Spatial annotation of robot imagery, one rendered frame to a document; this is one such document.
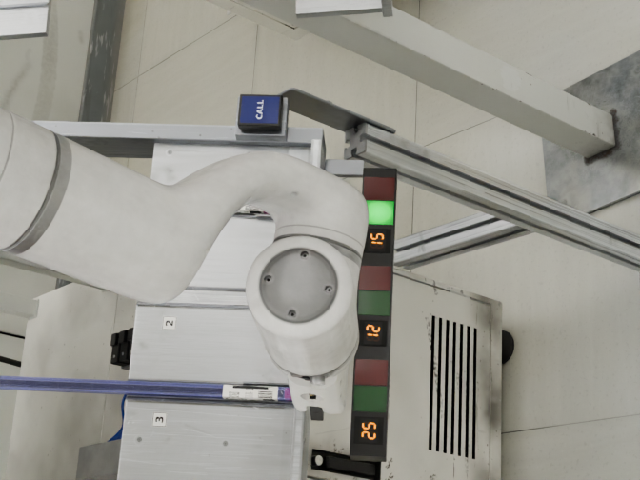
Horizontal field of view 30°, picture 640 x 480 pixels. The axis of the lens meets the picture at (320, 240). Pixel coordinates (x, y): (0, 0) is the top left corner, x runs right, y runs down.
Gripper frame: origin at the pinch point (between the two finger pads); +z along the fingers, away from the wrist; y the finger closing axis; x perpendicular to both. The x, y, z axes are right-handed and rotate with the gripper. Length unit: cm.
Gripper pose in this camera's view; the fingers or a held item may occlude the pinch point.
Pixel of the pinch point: (323, 376)
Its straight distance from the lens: 122.3
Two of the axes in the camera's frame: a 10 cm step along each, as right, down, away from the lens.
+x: -10.0, -0.3, 0.8
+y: 0.6, -9.4, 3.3
